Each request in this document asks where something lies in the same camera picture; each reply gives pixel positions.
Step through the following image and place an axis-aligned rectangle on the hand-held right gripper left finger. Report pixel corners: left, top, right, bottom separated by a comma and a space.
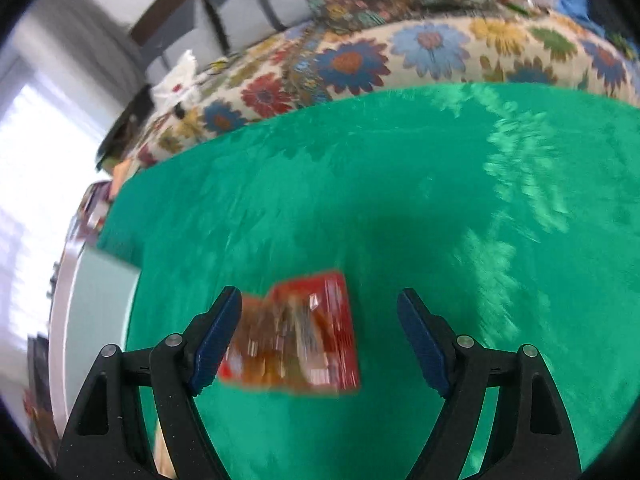
55, 286, 244, 480

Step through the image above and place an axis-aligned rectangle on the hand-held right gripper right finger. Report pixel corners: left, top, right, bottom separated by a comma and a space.
396, 287, 583, 480

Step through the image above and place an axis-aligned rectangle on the white sheer curtain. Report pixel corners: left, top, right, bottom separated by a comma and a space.
0, 60, 116, 341

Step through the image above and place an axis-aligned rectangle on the blue cloth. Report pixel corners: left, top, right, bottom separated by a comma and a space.
555, 0, 608, 26

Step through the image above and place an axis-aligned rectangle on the white plastic bag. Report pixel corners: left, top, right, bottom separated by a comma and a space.
150, 49, 201, 111

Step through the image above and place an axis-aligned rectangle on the red snack packet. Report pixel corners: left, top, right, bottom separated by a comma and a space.
216, 270, 362, 397

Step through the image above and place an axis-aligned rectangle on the floral bedsheet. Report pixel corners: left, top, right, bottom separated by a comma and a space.
107, 15, 640, 171

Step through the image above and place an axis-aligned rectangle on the green patterned blanket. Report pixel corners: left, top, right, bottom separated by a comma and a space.
95, 82, 640, 480

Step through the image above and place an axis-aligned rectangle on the grey curtain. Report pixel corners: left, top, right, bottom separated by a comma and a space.
10, 10, 146, 91

